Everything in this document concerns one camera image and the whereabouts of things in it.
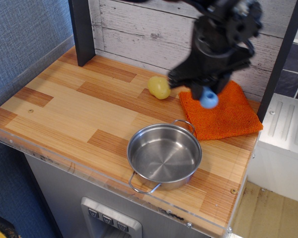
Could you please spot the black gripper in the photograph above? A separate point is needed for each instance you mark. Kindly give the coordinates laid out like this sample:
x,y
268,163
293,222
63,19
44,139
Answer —
x,y
208,67

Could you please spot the stainless steel pot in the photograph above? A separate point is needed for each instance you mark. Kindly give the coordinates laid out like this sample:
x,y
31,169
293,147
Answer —
x,y
163,156

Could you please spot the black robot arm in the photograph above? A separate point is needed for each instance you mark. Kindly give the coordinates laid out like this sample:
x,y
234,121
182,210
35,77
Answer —
x,y
220,44

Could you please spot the orange knitted cloth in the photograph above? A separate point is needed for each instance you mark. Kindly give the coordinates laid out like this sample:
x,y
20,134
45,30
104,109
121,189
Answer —
x,y
233,116

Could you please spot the yellow toy potato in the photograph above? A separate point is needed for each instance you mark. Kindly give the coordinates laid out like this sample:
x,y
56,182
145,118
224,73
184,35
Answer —
x,y
159,87

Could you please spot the silver dispenser button panel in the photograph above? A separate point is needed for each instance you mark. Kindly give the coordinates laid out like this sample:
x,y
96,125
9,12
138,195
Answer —
x,y
105,222

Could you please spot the dark right shelf post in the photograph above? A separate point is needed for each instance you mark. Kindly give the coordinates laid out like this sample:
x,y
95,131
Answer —
x,y
279,63

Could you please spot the dark shelf post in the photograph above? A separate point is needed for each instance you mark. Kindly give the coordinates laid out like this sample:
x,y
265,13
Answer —
x,y
82,30
279,63

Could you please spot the dark left shelf post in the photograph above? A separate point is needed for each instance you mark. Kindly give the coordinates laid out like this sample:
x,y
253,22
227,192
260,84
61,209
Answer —
x,y
82,30

